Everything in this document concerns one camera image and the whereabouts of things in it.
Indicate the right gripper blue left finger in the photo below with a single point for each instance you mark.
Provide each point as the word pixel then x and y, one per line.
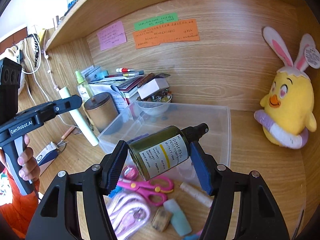
pixel 112 166

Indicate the red white marker pen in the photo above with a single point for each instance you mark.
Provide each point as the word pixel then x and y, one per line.
pixel 124 70

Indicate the brown mug with lid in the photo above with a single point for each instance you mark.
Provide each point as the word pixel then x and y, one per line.
pixel 101 110

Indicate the stack of papers and books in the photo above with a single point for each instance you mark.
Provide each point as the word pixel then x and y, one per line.
pixel 121 86

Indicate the clear plastic storage bin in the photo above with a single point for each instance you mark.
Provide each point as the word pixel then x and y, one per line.
pixel 132 124

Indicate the dark green spray bottle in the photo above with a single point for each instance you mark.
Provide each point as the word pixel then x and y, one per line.
pixel 161 151

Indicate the wooden block stamp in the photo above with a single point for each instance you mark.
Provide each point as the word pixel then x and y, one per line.
pixel 161 219

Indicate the green sticky note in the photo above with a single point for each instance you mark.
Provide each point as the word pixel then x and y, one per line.
pixel 150 22

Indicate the white small box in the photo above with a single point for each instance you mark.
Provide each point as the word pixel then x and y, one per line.
pixel 152 87

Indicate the pink tape roll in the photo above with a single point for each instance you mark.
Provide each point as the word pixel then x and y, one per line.
pixel 130 172

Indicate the eyeglasses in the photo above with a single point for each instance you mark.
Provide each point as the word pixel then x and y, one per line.
pixel 61 146

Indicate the white bowl with beads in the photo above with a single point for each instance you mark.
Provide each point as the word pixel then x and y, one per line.
pixel 157 104

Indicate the clear lip balm tube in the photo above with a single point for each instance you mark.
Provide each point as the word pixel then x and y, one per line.
pixel 197 195

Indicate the blue white card pack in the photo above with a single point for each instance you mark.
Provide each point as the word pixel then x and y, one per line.
pixel 47 156

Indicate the left hand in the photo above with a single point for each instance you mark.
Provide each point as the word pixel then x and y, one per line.
pixel 29 169

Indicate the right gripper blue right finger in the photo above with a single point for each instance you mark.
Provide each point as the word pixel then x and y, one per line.
pixel 204 165

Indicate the teal small bottle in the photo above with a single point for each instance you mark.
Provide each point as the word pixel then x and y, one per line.
pixel 178 219

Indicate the pink scissors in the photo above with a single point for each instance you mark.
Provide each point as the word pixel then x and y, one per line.
pixel 154 191

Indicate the pale green tube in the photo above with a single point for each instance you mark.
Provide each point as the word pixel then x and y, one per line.
pixel 79 120

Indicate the yellow chick plush toy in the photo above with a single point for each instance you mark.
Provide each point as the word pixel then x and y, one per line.
pixel 286 113

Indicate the pink sticky note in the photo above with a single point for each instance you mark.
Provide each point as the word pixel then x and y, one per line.
pixel 111 36

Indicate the orange sticky note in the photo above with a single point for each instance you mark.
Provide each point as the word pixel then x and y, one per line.
pixel 178 31

